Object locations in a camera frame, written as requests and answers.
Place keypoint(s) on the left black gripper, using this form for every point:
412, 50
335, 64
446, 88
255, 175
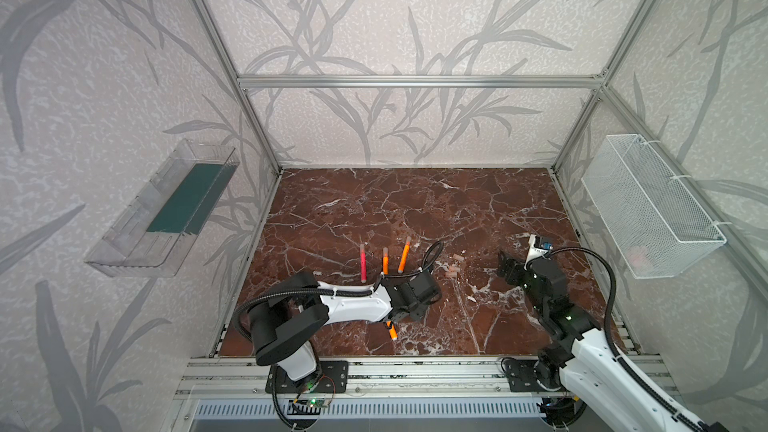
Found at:
428, 287

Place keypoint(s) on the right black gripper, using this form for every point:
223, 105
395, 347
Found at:
519, 269

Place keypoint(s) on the orange marker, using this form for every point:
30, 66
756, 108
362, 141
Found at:
404, 255
385, 261

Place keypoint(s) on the pink marker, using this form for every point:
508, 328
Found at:
363, 263

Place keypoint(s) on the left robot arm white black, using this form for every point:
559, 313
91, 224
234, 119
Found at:
281, 323

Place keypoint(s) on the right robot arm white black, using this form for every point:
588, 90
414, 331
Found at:
583, 359

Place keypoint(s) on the orange marker lower diagonal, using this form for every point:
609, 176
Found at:
392, 331

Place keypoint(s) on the green circuit board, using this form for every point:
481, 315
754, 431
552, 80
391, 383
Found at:
311, 405

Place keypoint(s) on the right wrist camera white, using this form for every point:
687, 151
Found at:
539, 247

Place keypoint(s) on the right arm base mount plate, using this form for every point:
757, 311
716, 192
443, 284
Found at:
528, 375

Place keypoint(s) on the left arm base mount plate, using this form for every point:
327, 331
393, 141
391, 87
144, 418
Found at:
330, 376

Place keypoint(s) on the white wire mesh basket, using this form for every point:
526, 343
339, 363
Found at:
657, 225

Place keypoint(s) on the aluminium front rail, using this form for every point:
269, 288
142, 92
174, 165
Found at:
366, 377

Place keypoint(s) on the clear plastic wall tray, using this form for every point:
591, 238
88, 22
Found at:
153, 236

